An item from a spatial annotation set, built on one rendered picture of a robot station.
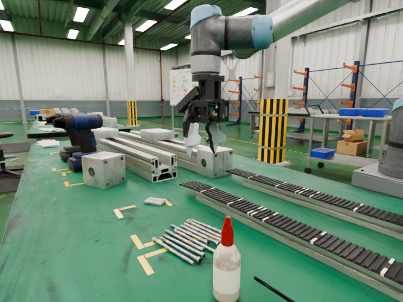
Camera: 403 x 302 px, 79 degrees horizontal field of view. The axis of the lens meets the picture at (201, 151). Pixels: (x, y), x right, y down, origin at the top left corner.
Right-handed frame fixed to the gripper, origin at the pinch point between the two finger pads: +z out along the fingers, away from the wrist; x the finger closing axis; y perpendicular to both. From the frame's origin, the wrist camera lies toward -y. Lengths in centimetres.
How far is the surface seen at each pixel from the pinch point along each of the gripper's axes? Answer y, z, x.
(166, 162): -22.0, 7.8, 1.6
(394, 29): -181, -196, 789
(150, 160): -19.5, 5.3, -5.6
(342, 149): -160, 86, 497
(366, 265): 42.2, 9.5, -2.6
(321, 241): 35.1, 9.6, -1.6
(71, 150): -69, 8, -20
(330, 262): 37.2, 12.1, -2.1
